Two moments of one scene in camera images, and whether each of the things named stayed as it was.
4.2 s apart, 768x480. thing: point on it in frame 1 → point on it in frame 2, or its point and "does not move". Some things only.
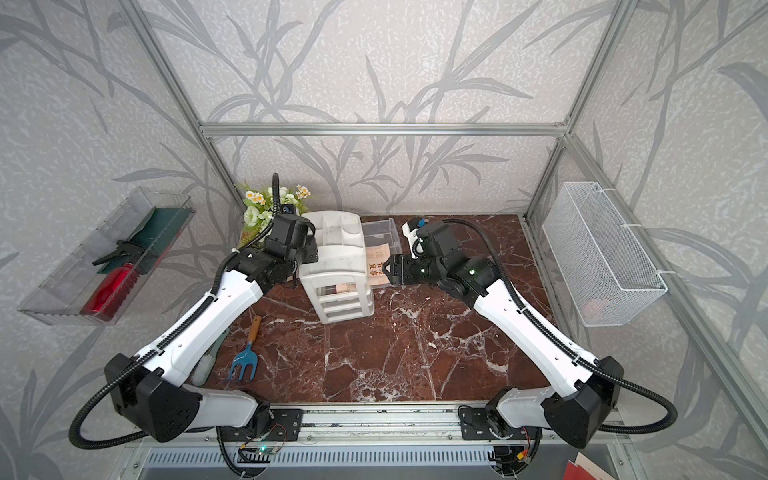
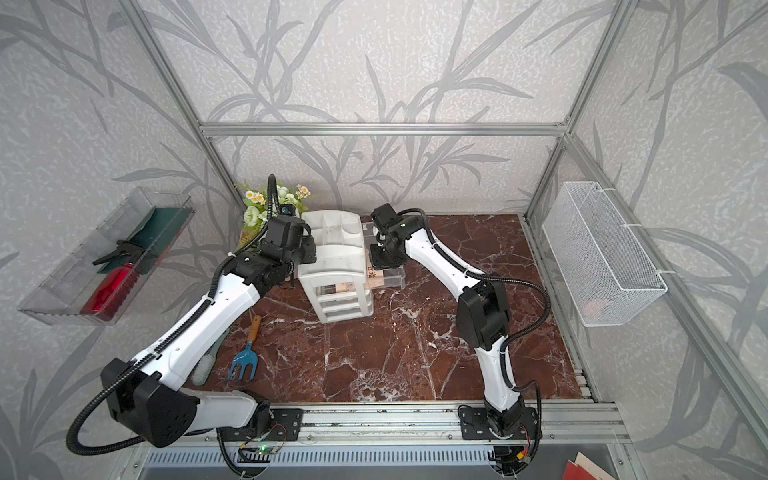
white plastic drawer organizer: x=339 y=284 does not move
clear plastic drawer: x=381 y=242 does not move
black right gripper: x=400 y=265 → x=377 y=264
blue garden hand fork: x=247 y=356 does not move
